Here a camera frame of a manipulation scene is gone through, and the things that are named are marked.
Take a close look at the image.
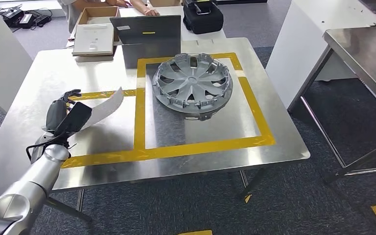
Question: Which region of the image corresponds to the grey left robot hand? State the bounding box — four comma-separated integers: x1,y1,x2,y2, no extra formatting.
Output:
45,89,82,134

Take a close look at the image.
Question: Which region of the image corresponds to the white curved plastic part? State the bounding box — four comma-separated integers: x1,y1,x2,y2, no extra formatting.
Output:
79,87,125,132

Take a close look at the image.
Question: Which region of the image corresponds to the steel workbench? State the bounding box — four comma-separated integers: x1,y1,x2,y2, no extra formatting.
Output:
286,25,376,184
0,37,311,224

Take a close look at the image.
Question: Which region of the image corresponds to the black carry bag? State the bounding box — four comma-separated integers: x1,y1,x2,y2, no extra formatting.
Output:
182,0,224,35

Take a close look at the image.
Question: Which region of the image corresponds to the brown cardboard box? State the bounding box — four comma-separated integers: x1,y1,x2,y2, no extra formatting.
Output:
70,5,121,43

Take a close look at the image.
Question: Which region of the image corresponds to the white desk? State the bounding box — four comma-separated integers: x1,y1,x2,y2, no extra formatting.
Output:
0,14,34,130
265,0,376,109

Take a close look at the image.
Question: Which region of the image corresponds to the grey wheel hubcap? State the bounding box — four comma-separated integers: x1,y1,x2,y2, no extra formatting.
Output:
151,52,234,121

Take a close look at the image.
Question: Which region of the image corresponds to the black power adapter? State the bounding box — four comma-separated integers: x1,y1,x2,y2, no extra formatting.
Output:
19,13,39,30
1,7,25,28

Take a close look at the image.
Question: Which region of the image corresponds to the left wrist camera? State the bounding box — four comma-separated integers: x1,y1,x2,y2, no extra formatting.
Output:
54,101,93,138

